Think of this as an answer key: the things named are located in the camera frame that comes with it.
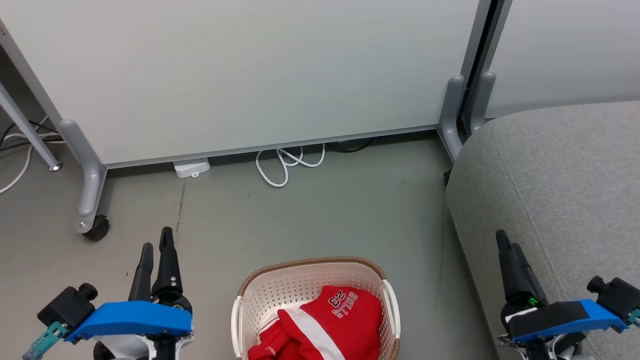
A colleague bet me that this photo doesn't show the long white floor cable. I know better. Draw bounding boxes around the long white floor cable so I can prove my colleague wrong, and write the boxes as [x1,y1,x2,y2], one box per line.
[0,116,67,195]

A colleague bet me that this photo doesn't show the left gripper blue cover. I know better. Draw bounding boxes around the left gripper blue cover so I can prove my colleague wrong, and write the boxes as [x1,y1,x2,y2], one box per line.
[65,227,196,360]

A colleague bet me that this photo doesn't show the thin black floor cables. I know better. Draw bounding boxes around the thin black floor cables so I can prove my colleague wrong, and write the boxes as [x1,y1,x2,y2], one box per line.
[0,120,62,152]

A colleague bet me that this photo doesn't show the grey fabric sofa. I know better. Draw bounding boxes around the grey fabric sofa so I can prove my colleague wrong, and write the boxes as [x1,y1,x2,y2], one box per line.
[445,100,640,360]

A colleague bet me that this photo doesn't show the grey partition foot with caster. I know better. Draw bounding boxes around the grey partition foot with caster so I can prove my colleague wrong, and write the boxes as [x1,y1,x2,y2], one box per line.
[59,119,108,235]

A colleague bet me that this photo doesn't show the grey metal table leg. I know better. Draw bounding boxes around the grey metal table leg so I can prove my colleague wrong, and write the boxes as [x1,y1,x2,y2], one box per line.
[0,82,64,172]

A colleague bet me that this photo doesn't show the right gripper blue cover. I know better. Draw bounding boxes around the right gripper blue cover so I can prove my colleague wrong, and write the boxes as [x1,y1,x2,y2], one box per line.
[495,229,629,360]

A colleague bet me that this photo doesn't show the black floor cable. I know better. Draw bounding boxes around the black floor cable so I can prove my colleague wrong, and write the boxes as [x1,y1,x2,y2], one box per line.
[327,137,375,154]

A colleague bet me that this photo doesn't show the small white partition panel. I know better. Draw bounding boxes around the small white partition panel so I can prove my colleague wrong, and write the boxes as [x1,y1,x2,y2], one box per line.
[484,0,640,121]

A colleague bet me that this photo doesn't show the large white partition panel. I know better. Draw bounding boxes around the large white partition panel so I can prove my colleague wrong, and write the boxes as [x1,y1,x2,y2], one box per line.
[0,0,495,170]

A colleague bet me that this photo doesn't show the white power strip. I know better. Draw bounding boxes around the white power strip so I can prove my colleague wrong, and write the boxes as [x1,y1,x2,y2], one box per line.
[173,157,211,180]

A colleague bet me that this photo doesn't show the coiled white cable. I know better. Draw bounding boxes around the coiled white cable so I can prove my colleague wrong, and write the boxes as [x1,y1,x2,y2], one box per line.
[255,143,327,189]

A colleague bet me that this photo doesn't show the red Bulls 23 jersey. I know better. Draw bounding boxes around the red Bulls 23 jersey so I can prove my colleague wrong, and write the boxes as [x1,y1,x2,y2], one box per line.
[299,285,384,360]

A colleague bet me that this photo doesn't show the white plastic laundry basket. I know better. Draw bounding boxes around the white plastic laundry basket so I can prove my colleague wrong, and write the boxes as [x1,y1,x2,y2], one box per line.
[231,257,402,360]

